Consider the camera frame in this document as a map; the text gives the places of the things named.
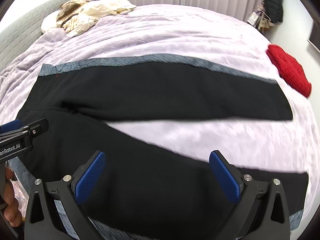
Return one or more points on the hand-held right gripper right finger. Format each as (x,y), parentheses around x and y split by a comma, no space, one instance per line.
(223,177)

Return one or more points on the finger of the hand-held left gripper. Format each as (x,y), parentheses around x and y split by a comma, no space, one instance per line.
(12,125)
(37,127)

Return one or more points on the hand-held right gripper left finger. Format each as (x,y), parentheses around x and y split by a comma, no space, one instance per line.
(90,176)

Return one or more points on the black pants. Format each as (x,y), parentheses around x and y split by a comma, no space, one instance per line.
(155,130)

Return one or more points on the person's left hand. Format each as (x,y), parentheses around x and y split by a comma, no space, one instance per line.
(11,200)

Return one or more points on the pink plastic bag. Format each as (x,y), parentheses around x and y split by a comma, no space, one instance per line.
(18,195)

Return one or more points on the grey padded headboard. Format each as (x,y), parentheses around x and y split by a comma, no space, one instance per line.
(22,22)

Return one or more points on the round cream pillow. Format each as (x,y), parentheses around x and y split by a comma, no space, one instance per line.
(48,23)

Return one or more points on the brown striped cloth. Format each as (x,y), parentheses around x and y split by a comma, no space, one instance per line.
(68,11)

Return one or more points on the red knit garment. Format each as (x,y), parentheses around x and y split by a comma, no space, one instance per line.
(290,67)

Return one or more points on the cream crumpled jacket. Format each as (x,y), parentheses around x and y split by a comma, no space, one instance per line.
(100,11)

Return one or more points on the black trousers with grey stripe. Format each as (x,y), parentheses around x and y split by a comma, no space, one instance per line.
(160,60)

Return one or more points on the lavender plush blanket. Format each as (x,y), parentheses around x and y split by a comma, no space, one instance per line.
(160,30)

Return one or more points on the paper shopping bag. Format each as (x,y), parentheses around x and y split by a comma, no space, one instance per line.
(253,20)

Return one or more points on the black hanging jacket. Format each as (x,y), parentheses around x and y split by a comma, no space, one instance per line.
(273,2)

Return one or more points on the dark wall screen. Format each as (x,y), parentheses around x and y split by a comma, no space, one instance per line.
(314,33)

